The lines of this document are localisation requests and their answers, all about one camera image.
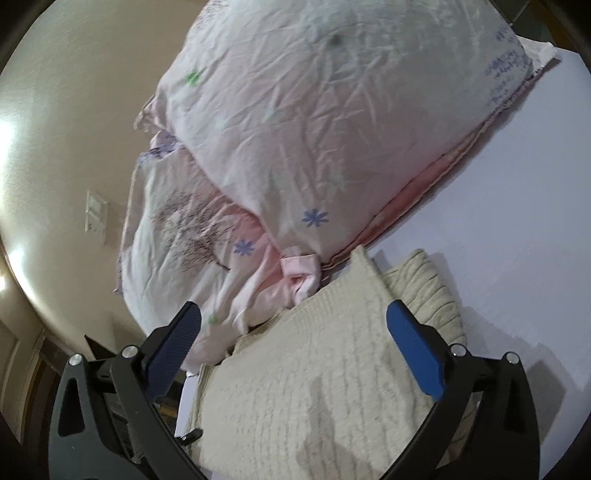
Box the beige cable knit sweater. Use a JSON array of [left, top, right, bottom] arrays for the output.
[[189, 249, 465, 479]]

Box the left floral pink pillow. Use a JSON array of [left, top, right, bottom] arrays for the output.
[[116, 131, 321, 373]]

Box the floral pink pillow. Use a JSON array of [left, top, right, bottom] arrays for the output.
[[136, 1, 557, 266], [116, 131, 321, 373]]

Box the lavender bed sheet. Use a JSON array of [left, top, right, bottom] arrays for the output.
[[177, 45, 591, 480]]

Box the right floral pink pillow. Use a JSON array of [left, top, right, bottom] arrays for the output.
[[136, 1, 557, 266]]

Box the white wall switch plate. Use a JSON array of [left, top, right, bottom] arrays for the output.
[[85, 190, 109, 245]]

